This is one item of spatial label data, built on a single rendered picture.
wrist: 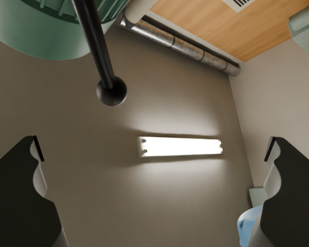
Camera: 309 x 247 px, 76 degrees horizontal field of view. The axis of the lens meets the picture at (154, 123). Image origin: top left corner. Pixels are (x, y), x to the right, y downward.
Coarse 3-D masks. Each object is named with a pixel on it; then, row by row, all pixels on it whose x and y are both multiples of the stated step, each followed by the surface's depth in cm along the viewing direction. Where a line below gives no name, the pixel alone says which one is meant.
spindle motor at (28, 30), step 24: (0, 0) 18; (24, 0) 18; (48, 0) 18; (96, 0) 20; (120, 0) 22; (0, 24) 21; (24, 24) 20; (48, 24) 20; (72, 24) 21; (24, 48) 24; (48, 48) 24; (72, 48) 25
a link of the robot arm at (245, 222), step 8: (256, 208) 39; (240, 216) 38; (248, 216) 36; (256, 216) 34; (240, 224) 35; (248, 224) 33; (240, 232) 35; (248, 232) 33; (240, 240) 36; (248, 240) 33
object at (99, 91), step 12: (72, 0) 12; (84, 0) 12; (84, 12) 12; (96, 12) 13; (84, 24) 13; (96, 24) 13; (84, 36) 15; (96, 36) 14; (96, 48) 15; (96, 60) 17; (108, 60) 17; (108, 72) 18; (108, 84) 20; (120, 84) 22; (108, 96) 21; (120, 96) 22
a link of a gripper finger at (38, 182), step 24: (24, 144) 10; (0, 168) 8; (24, 168) 8; (0, 192) 7; (24, 192) 7; (0, 216) 6; (24, 216) 6; (48, 216) 6; (0, 240) 6; (24, 240) 6; (48, 240) 6
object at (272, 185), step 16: (272, 144) 11; (288, 144) 10; (272, 160) 10; (288, 160) 9; (304, 160) 9; (272, 176) 9; (288, 176) 8; (304, 176) 8; (272, 192) 9; (288, 192) 7; (304, 192) 7; (272, 208) 7; (288, 208) 7; (304, 208) 7; (256, 224) 7; (272, 224) 6; (288, 224) 6; (304, 224) 6; (256, 240) 6; (272, 240) 6; (288, 240) 6; (304, 240) 6
